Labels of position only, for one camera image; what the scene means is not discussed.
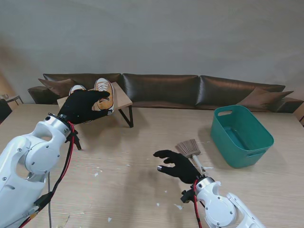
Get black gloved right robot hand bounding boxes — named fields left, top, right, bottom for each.
left=153, top=149, right=202, bottom=185

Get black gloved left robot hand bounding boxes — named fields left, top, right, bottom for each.
left=57, top=89, right=112, bottom=125

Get yellow canvas sneaker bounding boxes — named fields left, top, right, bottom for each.
left=68, top=85, right=94, bottom=124
left=91, top=77, right=115, bottom=116

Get white handled brown bristle brush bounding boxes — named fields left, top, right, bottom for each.
left=175, top=139, right=207, bottom=178

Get brown sofa cushion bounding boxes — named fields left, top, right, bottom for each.
left=237, top=87, right=295, bottom=112
left=38, top=78, right=76, bottom=97

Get small wooden bench black legs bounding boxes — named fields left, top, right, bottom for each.
left=57, top=82, right=133, bottom=151

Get green plastic basin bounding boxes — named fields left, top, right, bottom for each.
left=210, top=105, right=275, bottom=169

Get small wooden side table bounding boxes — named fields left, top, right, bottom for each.
left=0, top=94, right=24, bottom=107

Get dark chair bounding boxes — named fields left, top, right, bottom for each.
left=0, top=98, right=13, bottom=125

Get brown leather sofa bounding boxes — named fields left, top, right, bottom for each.
left=27, top=73, right=304, bottom=114

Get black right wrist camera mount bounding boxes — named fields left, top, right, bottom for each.
left=181, top=189, right=194, bottom=204

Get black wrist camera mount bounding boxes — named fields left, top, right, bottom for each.
left=65, top=132, right=79, bottom=143
left=181, top=189, right=194, bottom=204

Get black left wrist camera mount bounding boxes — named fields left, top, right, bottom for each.
left=65, top=132, right=79, bottom=143

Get red black right arm cable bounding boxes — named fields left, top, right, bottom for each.
left=192, top=180, right=205, bottom=228

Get red black arm cable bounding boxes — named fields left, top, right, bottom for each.
left=192, top=180, right=205, bottom=228
left=16, top=121, right=80, bottom=228

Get red black left arm cable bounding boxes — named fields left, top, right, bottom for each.
left=16, top=121, right=80, bottom=228

